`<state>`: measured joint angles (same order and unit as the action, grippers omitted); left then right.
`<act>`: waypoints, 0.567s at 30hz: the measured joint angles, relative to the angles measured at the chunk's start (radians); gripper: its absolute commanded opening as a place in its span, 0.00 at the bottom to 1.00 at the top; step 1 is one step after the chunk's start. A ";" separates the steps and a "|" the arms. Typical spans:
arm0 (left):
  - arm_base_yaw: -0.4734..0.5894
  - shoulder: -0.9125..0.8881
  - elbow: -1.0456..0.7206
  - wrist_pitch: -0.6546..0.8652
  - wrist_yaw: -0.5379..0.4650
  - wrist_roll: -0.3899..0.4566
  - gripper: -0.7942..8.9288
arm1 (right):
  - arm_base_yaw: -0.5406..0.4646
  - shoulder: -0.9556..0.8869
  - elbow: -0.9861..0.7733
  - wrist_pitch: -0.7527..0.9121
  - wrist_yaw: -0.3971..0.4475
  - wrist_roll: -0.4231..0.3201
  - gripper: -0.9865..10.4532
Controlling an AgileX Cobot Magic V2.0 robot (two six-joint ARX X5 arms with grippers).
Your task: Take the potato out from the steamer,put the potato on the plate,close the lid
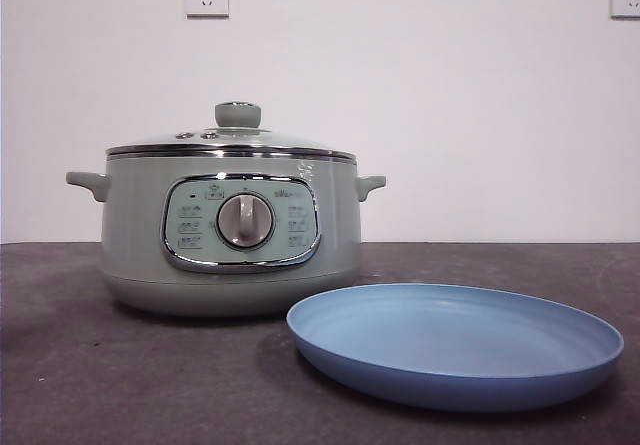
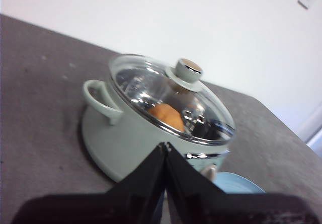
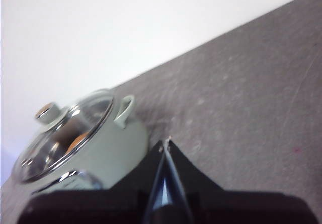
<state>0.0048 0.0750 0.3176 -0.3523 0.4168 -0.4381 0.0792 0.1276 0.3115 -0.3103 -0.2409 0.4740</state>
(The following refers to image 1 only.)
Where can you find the blue round plate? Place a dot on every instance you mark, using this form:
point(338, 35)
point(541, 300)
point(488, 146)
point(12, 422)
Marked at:
point(450, 345)

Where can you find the glass lid with green knob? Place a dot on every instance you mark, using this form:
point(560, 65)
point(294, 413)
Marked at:
point(238, 114)

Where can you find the pale green electric steamer pot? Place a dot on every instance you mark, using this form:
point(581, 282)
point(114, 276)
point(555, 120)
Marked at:
point(140, 225)

